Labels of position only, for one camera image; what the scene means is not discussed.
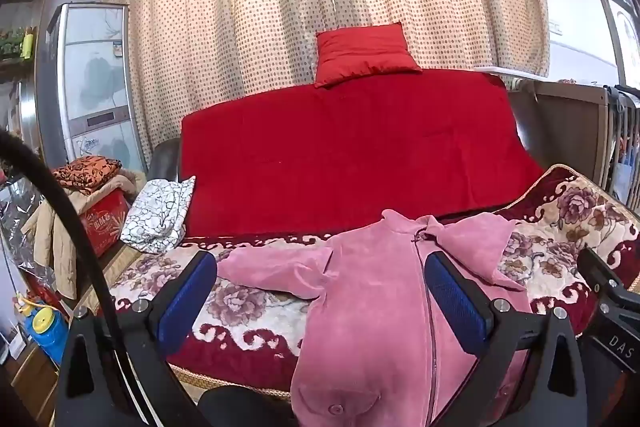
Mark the wooden crib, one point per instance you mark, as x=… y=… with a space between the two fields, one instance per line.
x=570 y=127

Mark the orange black patterned cloth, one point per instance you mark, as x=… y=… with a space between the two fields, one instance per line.
x=87 y=172

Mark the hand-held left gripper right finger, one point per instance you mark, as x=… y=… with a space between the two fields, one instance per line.
x=459 y=307

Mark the display cabinet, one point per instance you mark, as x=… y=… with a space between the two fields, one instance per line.
x=15 y=47

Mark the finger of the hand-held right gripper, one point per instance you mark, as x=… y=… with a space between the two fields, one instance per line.
x=600 y=272

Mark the person's black trouser leg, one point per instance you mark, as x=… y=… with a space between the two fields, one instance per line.
x=245 y=409

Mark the beige dotted curtain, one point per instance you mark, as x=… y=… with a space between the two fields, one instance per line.
x=250 y=7

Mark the beige coat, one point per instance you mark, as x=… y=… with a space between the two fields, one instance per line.
x=55 y=237

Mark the blue yellow container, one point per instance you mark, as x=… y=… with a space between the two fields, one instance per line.
x=47 y=337

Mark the red pillow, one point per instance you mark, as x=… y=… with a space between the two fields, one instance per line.
x=365 y=54

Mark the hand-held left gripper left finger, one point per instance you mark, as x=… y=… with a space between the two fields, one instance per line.
x=186 y=302

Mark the standing air conditioner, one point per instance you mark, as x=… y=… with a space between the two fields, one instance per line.
x=90 y=72

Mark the floral plush blanket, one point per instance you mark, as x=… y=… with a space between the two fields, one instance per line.
x=240 y=307

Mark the red blanket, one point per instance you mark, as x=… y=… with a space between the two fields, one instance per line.
x=350 y=157

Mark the silver foil sheet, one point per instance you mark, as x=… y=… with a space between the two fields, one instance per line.
x=20 y=227

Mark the red box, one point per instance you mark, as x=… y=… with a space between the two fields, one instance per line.
x=105 y=222

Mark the white black patterned cloth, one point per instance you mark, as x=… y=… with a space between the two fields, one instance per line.
x=157 y=217

